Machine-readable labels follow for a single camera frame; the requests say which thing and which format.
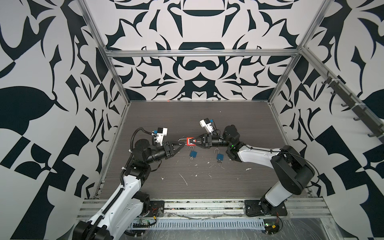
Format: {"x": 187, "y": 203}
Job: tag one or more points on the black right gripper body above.
{"x": 215, "y": 142}

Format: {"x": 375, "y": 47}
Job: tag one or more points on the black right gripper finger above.
{"x": 200, "y": 138}
{"x": 199, "y": 144}

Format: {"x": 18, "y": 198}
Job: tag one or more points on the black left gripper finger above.
{"x": 176, "y": 149}
{"x": 176, "y": 144}

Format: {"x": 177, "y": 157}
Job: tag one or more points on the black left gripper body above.
{"x": 165, "y": 146}

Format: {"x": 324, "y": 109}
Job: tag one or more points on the red safety padlock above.
{"x": 188, "y": 141}

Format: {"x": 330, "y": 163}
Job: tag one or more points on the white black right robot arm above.
{"x": 294, "y": 173}

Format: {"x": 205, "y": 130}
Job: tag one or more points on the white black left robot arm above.
{"x": 128, "y": 211}

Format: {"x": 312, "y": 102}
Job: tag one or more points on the left blue padlock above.
{"x": 193, "y": 153}

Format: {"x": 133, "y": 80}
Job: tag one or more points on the blue padlock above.
{"x": 219, "y": 156}
{"x": 193, "y": 153}

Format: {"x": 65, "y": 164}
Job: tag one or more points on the right blue padlock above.
{"x": 219, "y": 156}

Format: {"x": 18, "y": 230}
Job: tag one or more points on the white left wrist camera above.
{"x": 158, "y": 136}

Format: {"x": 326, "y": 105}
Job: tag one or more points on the white slotted cable duct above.
{"x": 208, "y": 224}

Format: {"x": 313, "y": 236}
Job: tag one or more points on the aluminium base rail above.
{"x": 203, "y": 208}

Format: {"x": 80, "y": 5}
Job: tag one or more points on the grey wall hook rail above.
{"x": 352, "y": 102}

